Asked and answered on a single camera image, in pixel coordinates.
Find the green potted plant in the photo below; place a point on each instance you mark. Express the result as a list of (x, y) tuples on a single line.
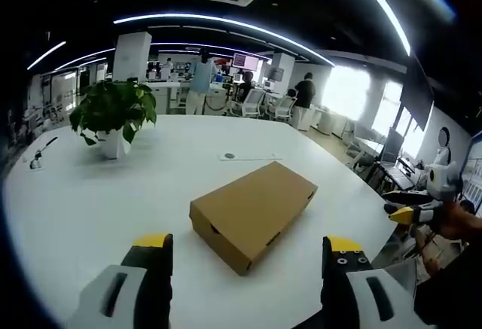
[(113, 107)]

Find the wall screen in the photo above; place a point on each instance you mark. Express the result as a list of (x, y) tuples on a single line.
[(246, 60)]

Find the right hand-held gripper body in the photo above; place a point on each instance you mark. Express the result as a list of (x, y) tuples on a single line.
[(440, 186)]

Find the white plant pot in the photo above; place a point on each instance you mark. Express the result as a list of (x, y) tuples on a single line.
[(111, 144)]

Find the person's dark clothing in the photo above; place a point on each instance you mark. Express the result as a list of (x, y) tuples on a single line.
[(452, 291)]

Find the black hanging screen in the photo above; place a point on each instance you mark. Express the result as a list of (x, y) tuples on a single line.
[(416, 95)]

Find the brown cardboard shoe box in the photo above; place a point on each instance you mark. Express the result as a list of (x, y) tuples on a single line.
[(250, 208)]

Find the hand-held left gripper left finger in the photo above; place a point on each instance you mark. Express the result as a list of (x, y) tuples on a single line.
[(124, 287)]

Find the white office chair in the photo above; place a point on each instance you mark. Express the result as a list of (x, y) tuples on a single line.
[(283, 107), (250, 103)]

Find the open laptop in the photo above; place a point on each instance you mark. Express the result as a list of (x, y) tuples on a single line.
[(395, 163)]

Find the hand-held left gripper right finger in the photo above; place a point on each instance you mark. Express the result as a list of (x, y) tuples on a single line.
[(354, 287)]

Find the person's right hand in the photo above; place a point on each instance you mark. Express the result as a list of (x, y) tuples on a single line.
[(461, 223)]

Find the white table socket panel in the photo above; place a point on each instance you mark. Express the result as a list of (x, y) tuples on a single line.
[(248, 154)]

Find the white pillar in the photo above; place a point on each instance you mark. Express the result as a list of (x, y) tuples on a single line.
[(130, 58)]

